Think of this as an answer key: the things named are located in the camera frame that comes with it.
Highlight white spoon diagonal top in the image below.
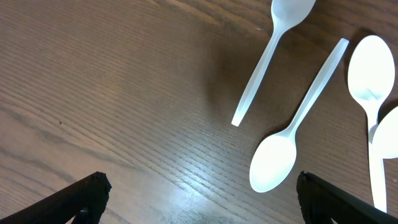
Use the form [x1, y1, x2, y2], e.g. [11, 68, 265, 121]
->
[373, 107, 398, 159]

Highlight white spoon crossed under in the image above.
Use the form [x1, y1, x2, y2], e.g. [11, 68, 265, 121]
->
[348, 35, 395, 213]

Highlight white spoon bowl down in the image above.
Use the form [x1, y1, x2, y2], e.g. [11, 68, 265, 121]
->
[249, 38, 349, 193]

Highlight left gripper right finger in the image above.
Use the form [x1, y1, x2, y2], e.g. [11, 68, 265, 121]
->
[296, 171, 397, 224]

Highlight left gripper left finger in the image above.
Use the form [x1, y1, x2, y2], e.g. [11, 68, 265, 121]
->
[1, 172, 112, 224]

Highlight white plastic spoon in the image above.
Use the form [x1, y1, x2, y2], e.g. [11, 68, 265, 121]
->
[231, 0, 315, 126]

